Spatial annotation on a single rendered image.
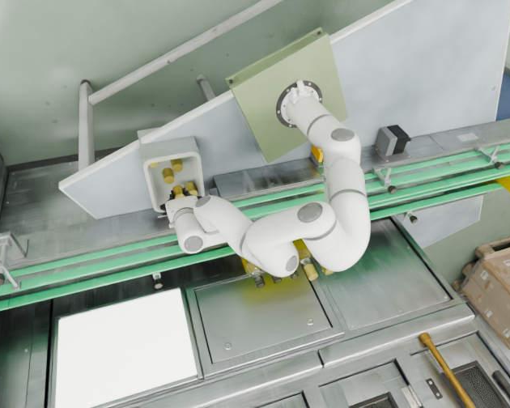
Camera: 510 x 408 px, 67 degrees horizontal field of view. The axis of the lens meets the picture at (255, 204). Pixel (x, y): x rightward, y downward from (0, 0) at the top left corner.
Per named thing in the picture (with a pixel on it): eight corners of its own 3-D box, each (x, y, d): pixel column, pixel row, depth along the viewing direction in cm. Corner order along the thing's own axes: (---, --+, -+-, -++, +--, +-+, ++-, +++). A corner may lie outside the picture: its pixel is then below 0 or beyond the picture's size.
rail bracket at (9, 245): (14, 246, 126) (6, 304, 111) (-9, 211, 114) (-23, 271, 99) (31, 243, 127) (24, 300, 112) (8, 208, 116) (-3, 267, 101)
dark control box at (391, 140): (373, 143, 150) (384, 156, 145) (378, 126, 145) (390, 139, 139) (392, 140, 152) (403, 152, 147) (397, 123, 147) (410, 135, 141)
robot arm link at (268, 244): (293, 218, 98) (267, 179, 89) (362, 246, 82) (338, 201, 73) (252, 268, 93) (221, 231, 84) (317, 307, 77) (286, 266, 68)
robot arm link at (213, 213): (274, 244, 96) (226, 221, 111) (254, 206, 88) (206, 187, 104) (249, 268, 92) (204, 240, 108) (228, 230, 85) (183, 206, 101)
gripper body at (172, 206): (172, 235, 112) (167, 216, 122) (206, 227, 114) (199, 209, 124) (166, 214, 108) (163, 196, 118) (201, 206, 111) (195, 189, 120)
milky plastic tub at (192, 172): (151, 197, 134) (155, 214, 128) (138, 145, 118) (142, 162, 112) (200, 187, 138) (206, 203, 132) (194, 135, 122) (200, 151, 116)
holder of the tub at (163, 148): (155, 206, 138) (157, 222, 133) (139, 144, 118) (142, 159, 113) (201, 197, 142) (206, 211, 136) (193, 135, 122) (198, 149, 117)
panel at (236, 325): (57, 320, 129) (52, 429, 106) (53, 316, 127) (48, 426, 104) (303, 257, 149) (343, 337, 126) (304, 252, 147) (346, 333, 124)
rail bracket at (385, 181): (368, 172, 141) (388, 195, 132) (372, 155, 136) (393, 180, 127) (377, 169, 142) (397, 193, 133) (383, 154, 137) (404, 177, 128)
